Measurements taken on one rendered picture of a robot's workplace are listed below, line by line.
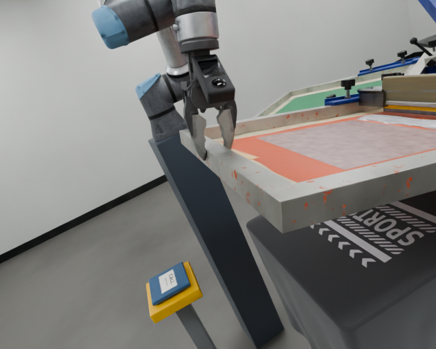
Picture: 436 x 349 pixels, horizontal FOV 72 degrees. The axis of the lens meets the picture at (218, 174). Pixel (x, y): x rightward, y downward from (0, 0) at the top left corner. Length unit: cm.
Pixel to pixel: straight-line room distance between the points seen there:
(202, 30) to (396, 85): 61
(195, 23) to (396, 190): 39
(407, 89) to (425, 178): 55
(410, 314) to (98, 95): 410
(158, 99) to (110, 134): 323
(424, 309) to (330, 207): 39
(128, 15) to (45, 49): 382
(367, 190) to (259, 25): 455
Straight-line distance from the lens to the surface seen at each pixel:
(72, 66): 439
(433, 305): 72
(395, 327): 67
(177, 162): 120
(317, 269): 70
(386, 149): 63
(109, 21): 66
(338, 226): 80
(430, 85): 92
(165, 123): 120
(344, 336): 62
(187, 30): 56
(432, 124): 82
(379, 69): 197
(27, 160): 461
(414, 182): 43
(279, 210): 32
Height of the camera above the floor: 143
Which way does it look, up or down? 21 degrees down
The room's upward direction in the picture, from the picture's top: 23 degrees counter-clockwise
